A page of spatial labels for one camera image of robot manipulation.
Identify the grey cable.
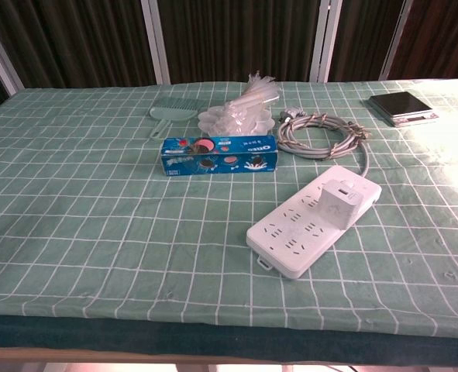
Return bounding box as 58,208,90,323
277,108,371,178

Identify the clear plastic straw bag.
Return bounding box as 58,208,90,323
214,71,282,135

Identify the white plug adapter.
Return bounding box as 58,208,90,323
319,179,365,229

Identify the blue Oreo cookie box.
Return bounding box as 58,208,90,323
160,135,279,177

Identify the white folding screen frame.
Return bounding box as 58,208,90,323
0,0,415,96

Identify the green checkered tablecloth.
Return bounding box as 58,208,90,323
0,78,458,339

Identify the white power strip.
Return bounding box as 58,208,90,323
246,165,383,280

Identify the silver digital kitchen scale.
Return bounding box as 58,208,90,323
366,91,441,128

